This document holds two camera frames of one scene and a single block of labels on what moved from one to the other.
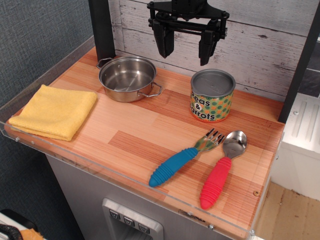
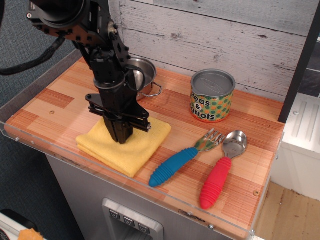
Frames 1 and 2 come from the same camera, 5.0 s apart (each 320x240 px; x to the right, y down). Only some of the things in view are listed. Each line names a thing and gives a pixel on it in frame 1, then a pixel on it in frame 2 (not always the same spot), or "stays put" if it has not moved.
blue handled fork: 207,142 stays put
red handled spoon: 234,143 stays put
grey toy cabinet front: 84,192 stays put
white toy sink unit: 297,164 stays put
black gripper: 188,17 → 119,102
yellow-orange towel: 55,113 → 126,158
